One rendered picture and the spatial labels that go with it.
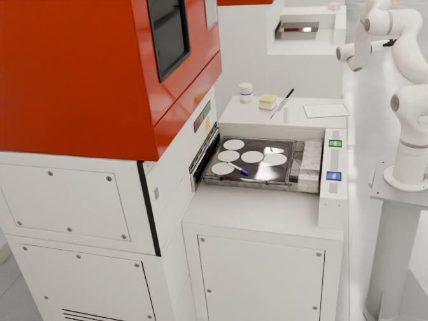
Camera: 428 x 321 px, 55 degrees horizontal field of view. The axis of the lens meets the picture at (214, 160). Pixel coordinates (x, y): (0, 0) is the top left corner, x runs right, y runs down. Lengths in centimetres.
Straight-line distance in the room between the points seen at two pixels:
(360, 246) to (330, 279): 109
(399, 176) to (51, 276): 152
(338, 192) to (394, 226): 49
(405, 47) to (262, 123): 71
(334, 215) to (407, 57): 68
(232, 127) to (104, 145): 90
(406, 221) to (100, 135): 133
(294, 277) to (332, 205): 36
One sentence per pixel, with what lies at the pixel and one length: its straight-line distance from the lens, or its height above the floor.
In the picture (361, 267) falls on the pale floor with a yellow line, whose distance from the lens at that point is 265.
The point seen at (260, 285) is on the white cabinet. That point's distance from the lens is 180.
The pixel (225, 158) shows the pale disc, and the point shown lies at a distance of 188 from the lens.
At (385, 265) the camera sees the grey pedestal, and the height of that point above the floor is 38.
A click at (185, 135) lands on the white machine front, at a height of 112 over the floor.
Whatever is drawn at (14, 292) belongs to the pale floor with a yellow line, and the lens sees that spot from 288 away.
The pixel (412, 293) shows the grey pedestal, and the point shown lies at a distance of 234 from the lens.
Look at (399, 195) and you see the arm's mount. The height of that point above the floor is 83.
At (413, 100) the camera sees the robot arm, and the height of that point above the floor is 123.
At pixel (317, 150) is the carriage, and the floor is 88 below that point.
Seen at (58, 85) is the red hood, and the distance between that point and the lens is 131.
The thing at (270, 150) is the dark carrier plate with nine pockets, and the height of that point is 90.
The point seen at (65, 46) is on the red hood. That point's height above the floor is 158.
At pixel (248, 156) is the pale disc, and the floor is 90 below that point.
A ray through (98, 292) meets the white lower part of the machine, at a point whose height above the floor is 56.
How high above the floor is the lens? 186
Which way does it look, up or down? 31 degrees down
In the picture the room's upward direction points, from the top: 5 degrees counter-clockwise
